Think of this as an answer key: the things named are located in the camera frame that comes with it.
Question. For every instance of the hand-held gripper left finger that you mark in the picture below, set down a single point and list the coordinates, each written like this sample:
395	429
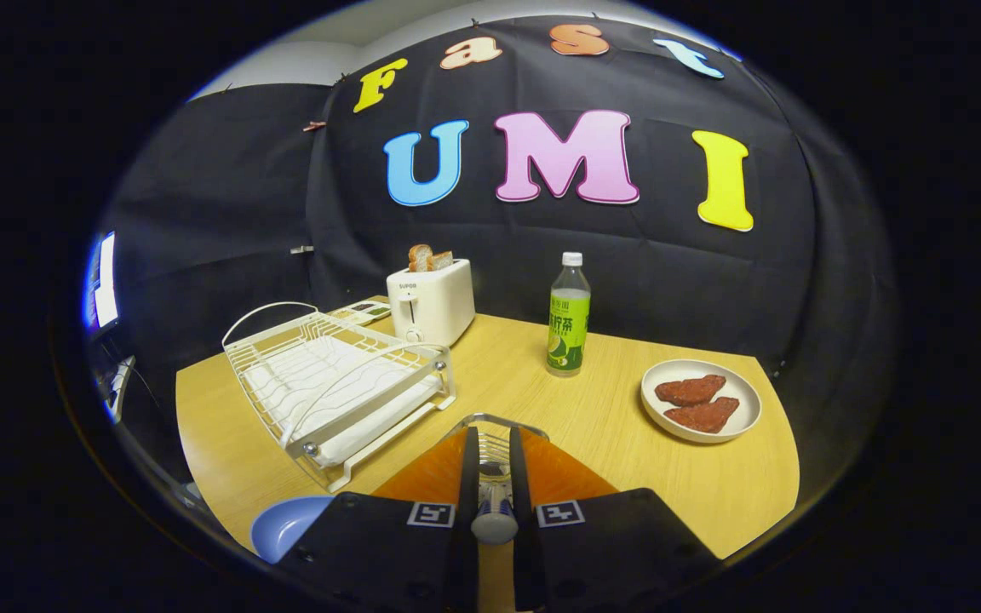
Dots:
467	545

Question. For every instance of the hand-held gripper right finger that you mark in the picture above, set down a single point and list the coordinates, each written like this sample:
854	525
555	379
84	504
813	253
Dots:
520	545

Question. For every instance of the blue plate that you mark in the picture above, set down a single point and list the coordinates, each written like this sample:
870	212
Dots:
286	524

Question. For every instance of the white divided grain dish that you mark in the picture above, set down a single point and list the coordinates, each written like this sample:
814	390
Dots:
363	312

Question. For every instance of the white oval plate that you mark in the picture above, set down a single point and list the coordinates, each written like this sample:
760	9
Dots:
742	413

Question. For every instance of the green label drink bottle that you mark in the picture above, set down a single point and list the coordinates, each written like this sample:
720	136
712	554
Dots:
568	332

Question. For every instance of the red meat piece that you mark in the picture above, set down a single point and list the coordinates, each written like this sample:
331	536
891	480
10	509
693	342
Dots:
691	390
703	415

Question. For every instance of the white toaster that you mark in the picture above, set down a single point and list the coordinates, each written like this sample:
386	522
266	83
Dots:
444	302

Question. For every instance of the black backdrop cloth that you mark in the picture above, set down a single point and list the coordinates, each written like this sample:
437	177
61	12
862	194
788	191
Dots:
627	281

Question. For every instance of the toasted bread slice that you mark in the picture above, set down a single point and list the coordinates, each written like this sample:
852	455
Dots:
442	260
419	258

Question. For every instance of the copper clip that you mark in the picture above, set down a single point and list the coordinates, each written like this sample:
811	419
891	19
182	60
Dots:
314	126

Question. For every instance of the bright monitor screen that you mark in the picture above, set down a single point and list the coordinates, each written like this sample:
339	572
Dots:
103	285

